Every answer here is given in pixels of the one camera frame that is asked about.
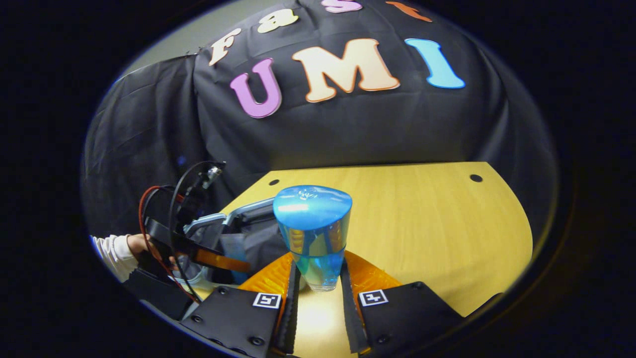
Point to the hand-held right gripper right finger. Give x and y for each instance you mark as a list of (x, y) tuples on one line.
[(350, 308)]

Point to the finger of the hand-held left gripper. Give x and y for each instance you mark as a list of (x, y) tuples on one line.
[(218, 259), (159, 296)]

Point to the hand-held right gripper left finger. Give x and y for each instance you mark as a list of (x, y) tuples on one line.
[(293, 308)]

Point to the light blue suitcase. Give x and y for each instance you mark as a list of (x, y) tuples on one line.
[(258, 238)]

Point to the blue transparent skincare bottle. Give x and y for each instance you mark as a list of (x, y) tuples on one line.
[(313, 214)]

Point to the black backdrop cloth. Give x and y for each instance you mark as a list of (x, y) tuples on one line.
[(397, 124)]

